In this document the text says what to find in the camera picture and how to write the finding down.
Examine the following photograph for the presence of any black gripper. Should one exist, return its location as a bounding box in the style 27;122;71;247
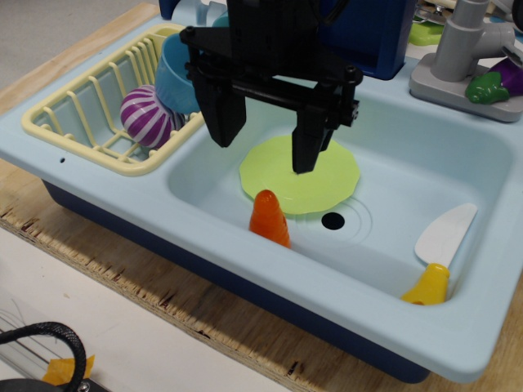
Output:
180;1;363;175

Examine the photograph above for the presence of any orange toy carrot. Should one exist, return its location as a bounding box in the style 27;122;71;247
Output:
249;189;291;248

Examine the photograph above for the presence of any light green plastic plate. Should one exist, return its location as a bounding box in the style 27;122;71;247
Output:
239;136;360;215

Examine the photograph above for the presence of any blue plastic cup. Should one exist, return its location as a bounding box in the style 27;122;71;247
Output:
154;33;200;114

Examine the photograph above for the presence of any teal plastic cup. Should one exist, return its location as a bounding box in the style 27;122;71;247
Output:
212;11;230;28

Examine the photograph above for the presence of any purple white striped ball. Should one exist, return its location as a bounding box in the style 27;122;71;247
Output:
119;84;186;149

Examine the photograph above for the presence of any dark blue plastic box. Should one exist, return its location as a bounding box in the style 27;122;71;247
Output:
159;0;416;80

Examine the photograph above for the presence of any grey toy faucet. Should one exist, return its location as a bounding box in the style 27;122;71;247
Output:
409;1;522;123

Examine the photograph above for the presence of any lime green toy dish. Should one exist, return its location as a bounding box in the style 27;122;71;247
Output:
409;22;444;47

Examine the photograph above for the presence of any cream yellow dish rack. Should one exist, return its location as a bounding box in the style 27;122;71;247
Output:
21;24;203;176

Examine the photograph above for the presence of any light blue toy sink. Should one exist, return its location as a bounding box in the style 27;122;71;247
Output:
1;17;522;383

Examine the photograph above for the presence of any wooden board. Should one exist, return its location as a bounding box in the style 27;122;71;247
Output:
0;2;523;392

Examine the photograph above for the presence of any white yellow toy knife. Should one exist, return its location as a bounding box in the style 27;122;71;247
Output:
400;203;478;305

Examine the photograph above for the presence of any purple green toy eggplant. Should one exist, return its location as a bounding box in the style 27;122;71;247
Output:
465;58;522;105

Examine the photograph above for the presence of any yellow tape piece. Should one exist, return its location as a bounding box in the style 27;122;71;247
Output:
42;358;76;386

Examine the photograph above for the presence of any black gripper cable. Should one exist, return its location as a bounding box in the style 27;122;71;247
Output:
324;0;348;26

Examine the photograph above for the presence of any black braided cable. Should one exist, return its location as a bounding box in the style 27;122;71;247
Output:
0;321;88;392

